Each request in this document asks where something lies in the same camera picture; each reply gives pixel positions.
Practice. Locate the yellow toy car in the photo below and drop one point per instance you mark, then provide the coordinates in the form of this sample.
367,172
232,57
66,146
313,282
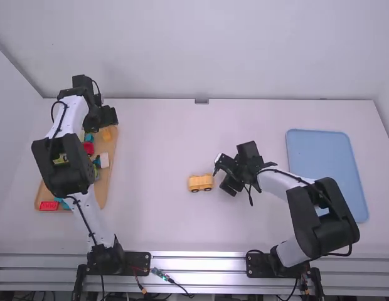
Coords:
200,182

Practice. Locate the yellow toy brick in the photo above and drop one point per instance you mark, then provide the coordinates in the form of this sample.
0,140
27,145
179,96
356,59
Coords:
106,135

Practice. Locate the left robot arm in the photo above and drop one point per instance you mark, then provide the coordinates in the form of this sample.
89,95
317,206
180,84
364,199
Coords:
69,109

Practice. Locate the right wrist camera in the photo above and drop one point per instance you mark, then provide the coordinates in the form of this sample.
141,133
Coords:
218,160

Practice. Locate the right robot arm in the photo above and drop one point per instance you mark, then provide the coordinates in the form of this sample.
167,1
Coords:
323,203

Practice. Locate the white toy brick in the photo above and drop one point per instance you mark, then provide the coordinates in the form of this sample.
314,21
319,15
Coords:
104,159

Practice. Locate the tan tray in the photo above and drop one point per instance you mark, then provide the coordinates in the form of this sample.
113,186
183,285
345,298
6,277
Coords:
108,175

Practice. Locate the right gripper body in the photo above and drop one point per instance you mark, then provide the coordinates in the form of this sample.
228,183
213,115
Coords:
235,174

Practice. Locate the teal toy brick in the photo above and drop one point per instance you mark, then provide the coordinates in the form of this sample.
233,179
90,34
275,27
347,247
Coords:
88,137
65,204

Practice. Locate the red toy brick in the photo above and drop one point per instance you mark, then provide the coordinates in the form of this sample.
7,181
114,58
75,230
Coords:
88,148
49,206

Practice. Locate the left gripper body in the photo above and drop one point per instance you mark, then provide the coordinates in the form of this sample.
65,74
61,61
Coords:
108,116

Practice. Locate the blue mat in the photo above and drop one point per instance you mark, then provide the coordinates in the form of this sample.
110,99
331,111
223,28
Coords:
326,169

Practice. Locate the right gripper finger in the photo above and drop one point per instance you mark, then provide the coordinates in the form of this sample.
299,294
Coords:
229,187
215,171

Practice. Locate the silver rails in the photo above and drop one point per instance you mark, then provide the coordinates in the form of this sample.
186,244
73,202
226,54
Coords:
197,260

